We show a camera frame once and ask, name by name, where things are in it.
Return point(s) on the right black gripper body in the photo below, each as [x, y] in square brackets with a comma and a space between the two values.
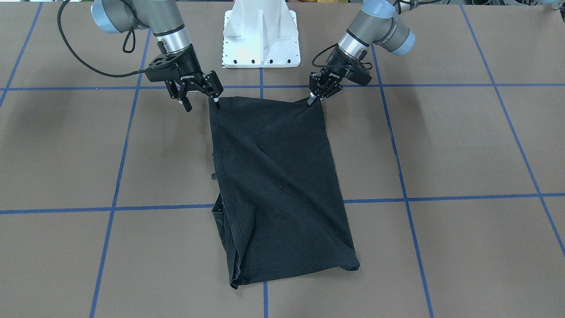
[189, 64]

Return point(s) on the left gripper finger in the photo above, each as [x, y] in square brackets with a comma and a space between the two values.
[312, 99]

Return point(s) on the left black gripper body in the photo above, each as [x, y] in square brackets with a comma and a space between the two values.
[339, 66]

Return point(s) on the black t-shirt with logo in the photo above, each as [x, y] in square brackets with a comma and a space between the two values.
[279, 211]

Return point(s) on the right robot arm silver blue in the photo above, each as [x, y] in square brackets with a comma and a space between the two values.
[162, 17]

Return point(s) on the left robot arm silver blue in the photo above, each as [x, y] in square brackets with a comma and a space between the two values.
[377, 23]

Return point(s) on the brown paper table cover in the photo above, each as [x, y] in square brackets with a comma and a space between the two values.
[450, 164]

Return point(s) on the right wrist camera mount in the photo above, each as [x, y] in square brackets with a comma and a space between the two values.
[161, 68]

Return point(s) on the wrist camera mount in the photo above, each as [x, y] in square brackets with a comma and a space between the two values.
[161, 68]
[357, 71]

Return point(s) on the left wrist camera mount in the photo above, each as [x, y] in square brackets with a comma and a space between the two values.
[357, 71]

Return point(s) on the white camera mast post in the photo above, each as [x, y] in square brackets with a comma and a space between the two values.
[260, 33]

